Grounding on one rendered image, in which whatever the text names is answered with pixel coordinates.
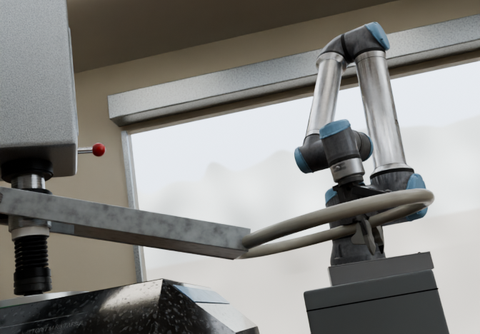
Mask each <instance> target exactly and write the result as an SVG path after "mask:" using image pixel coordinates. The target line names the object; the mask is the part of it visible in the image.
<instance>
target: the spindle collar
mask: <svg viewBox="0 0 480 334"><path fill-rule="evenodd" d="M11 188H15V189H20V190H25V191H33V192H37V193H45V194H49V195H53V193H52V192H51V191H49V190H47V189H45V180H44V176H43V175H41V174H37V173H25V174H19V175H16V176H13V177H12V178H11ZM7 218H8V223H9V232H10V233H11V232H12V231H13V230H14V229H17V228H23V227H29V226H46V227H48V228H49V230H50V229H51V221H43V220H39V219H33V218H25V217H20V216H12V215H6V214H2V213H0V219H7Z"/></svg>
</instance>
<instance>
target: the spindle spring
mask: <svg viewBox="0 0 480 334"><path fill-rule="evenodd" d="M35 239H40V240H36V241H29V240H35ZM46 240H47V237H46V236H29V237H25V238H20V239H18V240H15V242H14V245H15V246H14V249H15V251H14V253H15V254H16V255H15V256H14V257H15V259H16V260H15V263H16V264H15V267H16V269H15V271H18V270H21V269H24V268H29V267H34V266H40V265H41V267H42V268H43V267H46V268H48V267H47V266H48V265H49V263H47V261H49V259H48V258H47V257H48V256H49V255H48V254H47V253H48V250H47V248H48V246H47V245H46V244H47V243H48V242H47V241H46ZM23 241H27V242H23ZM22 242H23V243H22ZM37 243H40V244H39V245H32V246H27V245H31V244H37ZM22 246H24V247H22ZM20 247H21V248H20ZM32 248H41V249H33V250H28V249H32ZM24 250H25V251H24ZM20 251H22V252H20ZM30 253H35V254H30ZM26 254H30V255H26ZM21 255H24V256H21ZM35 257H41V258H35ZM27 258H32V259H27ZM23 259H27V260H23ZM38 261H41V262H40V263H32V262H38ZM25 263H30V264H26V265H22V264H25Z"/></svg>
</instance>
